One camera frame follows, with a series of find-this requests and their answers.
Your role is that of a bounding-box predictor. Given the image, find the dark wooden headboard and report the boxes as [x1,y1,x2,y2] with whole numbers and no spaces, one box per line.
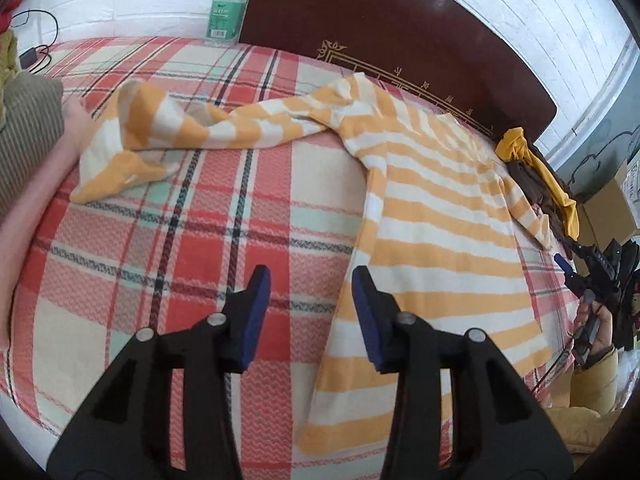
[240,0,556,141]

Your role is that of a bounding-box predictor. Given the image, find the black charger with cable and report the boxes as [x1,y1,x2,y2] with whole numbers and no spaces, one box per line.
[11,9,60,75]

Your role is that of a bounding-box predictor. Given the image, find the green label water bottle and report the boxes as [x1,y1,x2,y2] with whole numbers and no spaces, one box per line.
[205,0,246,44]

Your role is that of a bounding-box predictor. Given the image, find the stack of folded clothes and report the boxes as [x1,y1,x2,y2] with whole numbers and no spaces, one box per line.
[1,0,93,350]

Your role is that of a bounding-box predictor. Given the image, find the orange white striped sweater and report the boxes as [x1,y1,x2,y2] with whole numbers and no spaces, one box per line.
[69,72,556,456]

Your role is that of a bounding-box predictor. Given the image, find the cardboard box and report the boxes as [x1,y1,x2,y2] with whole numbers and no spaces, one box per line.
[578,162,639,249]

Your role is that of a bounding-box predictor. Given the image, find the mustard yellow garment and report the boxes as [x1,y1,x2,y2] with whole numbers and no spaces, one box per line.
[495,127,580,240]

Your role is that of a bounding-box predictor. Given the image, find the dark brown garment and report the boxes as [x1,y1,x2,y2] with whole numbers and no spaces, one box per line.
[506,160,567,244]

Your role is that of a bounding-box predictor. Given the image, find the person's right hand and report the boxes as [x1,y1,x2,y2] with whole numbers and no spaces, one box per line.
[573,301,613,365]

